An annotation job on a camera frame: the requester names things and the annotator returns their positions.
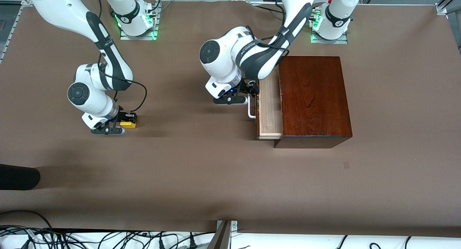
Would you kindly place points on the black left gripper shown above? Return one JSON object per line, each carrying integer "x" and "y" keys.
{"x": 250, "y": 87}

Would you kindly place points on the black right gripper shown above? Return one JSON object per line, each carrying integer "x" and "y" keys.
{"x": 124, "y": 117}

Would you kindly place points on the yellow cube block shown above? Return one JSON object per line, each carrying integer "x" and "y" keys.
{"x": 129, "y": 124}

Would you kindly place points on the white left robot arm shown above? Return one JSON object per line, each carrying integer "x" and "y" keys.
{"x": 223, "y": 58}

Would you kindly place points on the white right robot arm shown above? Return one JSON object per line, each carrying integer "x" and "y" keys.
{"x": 90, "y": 98}

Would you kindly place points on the dark brown wooden cabinet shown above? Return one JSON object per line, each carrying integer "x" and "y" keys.
{"x": 313, "y": 98}

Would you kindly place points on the black cylinder object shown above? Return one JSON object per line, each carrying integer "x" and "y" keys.
{"x": 18, "y": 177}

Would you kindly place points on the aluminium edge profile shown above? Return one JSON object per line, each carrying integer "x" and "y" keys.
{"x": 12, "y": 29}

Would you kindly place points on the aluminium corner profile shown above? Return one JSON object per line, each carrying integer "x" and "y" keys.
{"x": 444, "y": 4}

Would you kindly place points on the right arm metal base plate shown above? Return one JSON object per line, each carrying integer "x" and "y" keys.
{"x": 138, "y": 36}

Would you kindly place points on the metal bracket with bar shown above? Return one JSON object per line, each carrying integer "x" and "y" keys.
{"x": 225, "y": 234}

